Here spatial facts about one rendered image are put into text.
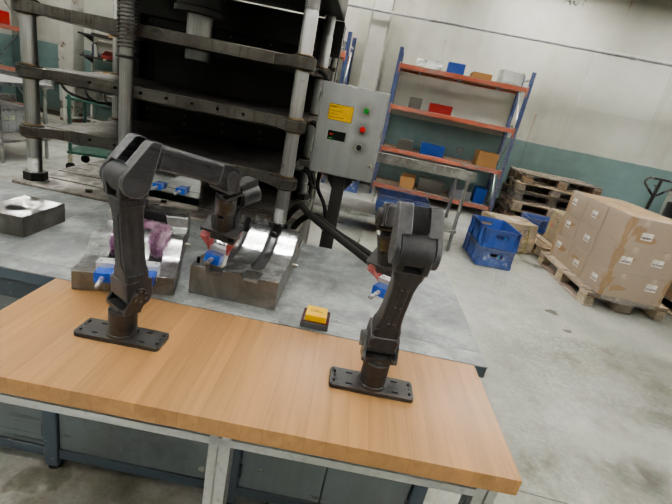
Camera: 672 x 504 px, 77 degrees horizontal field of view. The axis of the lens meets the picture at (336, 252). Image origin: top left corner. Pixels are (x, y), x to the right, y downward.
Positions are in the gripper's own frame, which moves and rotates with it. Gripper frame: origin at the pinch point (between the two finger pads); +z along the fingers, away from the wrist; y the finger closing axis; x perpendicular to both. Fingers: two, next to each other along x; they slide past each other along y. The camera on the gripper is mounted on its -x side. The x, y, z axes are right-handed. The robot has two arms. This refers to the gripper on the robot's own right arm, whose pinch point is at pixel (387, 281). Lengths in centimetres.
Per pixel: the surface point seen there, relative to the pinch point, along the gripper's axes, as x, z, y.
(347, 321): 11.9, 10.3, 7.1
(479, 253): -269, 240, 27
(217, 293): 29, -1, 41
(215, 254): 24.4, -13.4, 41.0
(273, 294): 20.4, -0.2, 26.5
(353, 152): -69, 10, 54
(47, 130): 1, -10, 170
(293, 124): -51, -9, 71
